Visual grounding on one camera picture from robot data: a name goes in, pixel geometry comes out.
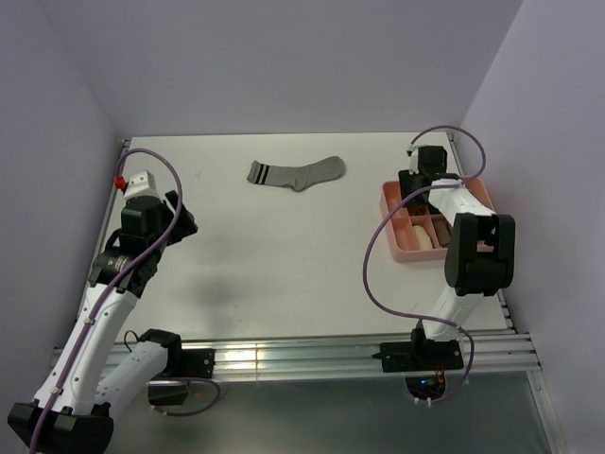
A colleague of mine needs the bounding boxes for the grey striped sock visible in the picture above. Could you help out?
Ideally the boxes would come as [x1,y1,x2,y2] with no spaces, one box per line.
[247,156,347,192]

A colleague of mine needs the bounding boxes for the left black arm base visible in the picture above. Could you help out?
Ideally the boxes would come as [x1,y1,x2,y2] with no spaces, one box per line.
[147,348,216,407]

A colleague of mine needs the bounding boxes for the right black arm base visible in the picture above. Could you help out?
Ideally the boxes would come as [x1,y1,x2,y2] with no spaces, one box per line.
[372,340,464,405]

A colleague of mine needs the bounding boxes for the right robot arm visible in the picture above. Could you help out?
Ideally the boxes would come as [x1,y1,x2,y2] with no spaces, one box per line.
[398,145,515,369]

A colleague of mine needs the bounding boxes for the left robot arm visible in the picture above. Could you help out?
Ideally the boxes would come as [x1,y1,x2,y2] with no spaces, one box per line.
[8,190,198,453]

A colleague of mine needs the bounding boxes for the brown rolled sock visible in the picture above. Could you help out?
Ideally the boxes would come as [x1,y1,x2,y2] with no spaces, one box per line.
[433,219,451,248]

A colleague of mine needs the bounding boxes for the cream rolled sock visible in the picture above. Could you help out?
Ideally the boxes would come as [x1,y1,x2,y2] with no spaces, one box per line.
[413,225,433,251]

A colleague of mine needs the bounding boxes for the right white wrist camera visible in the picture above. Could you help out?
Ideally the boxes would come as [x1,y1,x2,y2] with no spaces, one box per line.
[406,144,419,174]

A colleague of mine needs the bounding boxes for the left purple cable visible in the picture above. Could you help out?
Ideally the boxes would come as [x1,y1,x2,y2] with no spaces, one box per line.
[27,148,222,454]

